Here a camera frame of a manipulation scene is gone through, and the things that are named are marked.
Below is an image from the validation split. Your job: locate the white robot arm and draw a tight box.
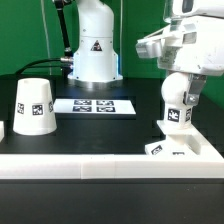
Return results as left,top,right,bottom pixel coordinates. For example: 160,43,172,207
68,0,224,106

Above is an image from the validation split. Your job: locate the white lamp bulb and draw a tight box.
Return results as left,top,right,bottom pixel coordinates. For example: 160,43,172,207
161,72,192,129

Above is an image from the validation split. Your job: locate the black cable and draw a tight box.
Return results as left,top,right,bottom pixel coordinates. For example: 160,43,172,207
14,56,74,76

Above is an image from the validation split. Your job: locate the white lamp shade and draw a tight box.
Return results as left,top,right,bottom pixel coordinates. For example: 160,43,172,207
13,78,57,136

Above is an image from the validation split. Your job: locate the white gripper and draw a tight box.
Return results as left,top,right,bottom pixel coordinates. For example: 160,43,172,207
157,16,224,106

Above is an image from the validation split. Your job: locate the white block at left edge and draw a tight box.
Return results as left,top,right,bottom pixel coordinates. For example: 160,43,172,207
0,121,4,142

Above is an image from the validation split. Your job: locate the white lamp base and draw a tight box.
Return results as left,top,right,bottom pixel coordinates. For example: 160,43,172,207
145,120,201,158

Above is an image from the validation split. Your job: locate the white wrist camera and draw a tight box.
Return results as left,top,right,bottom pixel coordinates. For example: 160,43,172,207
135,33,163,59

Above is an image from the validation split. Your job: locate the black corrugated hose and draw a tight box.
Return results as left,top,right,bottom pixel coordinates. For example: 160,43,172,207
51,0,74,57

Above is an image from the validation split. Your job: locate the white marker sheet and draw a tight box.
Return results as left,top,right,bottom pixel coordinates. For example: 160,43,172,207
54,99,136,115

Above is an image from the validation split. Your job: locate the white L-shaped fence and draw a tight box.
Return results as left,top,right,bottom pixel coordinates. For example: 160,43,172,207
0,132,224,179

